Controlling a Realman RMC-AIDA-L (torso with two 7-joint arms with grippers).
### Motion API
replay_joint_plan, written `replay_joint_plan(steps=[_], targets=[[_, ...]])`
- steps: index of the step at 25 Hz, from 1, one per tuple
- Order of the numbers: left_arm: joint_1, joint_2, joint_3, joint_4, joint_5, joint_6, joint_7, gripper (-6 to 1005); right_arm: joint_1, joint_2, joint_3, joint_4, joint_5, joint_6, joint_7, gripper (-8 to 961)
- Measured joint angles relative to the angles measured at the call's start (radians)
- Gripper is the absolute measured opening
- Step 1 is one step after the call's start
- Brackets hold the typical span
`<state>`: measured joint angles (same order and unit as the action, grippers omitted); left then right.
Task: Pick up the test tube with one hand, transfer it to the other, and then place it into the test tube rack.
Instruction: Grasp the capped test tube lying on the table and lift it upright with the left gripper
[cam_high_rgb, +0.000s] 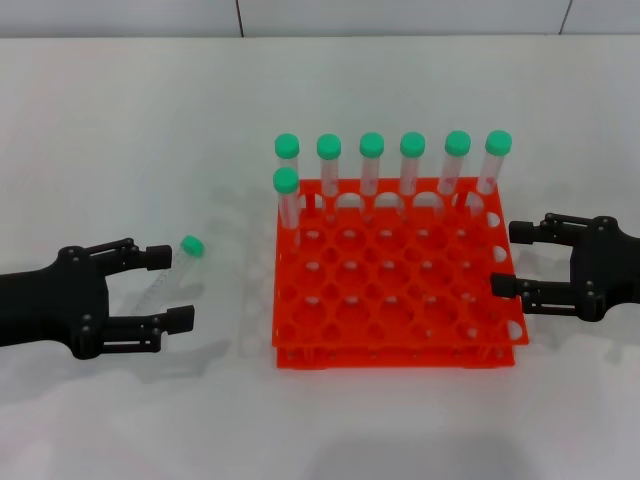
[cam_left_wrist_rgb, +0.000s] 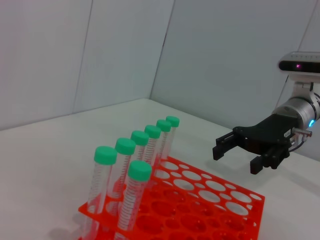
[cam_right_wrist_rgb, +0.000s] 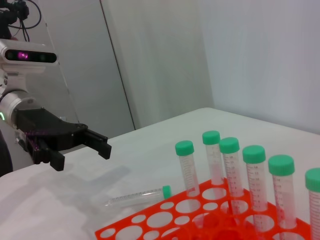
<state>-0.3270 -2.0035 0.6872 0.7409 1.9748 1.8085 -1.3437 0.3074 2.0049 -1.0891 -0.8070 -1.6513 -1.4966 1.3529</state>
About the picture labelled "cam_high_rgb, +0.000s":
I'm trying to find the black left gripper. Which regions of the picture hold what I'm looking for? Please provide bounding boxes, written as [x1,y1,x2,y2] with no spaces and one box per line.
[0,237,197,360]

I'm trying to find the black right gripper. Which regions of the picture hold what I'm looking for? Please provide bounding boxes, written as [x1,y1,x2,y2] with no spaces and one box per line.
[490,212,640,322]

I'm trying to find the clear test tube green cap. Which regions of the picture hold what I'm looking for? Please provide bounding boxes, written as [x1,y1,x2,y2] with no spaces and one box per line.
[474,129,513,197]
[316,133,343,222]
[272,167,301,251]
[399,131,427,216]
[359,132,386,222]
[273,132,302,174]
[437,130,472,199]
[130,234,205,321]

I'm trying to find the orange test tube rack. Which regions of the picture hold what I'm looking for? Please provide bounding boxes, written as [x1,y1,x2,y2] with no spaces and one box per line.
[271,177,530,371]

